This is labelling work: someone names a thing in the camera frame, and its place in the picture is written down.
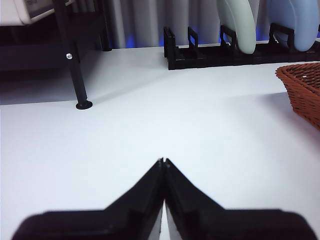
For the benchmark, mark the black plate rack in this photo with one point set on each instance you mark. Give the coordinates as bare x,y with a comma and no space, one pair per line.
200,60

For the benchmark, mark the brown wicker basket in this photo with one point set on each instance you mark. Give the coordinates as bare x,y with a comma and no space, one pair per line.
305,95

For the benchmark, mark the pale green plate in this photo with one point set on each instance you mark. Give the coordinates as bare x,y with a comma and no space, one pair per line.
240,27

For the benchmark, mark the white toaster oven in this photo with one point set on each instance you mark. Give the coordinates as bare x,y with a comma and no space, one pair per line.
32,10

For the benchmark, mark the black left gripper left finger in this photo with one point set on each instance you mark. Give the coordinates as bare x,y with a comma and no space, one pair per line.
112,225

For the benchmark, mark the black metal shelf frame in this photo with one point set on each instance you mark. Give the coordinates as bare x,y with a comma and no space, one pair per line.
75,75

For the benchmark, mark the pale blue plate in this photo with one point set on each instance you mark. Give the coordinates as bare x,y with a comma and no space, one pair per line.
300,25

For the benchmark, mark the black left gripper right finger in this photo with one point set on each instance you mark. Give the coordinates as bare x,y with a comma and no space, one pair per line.
212,225

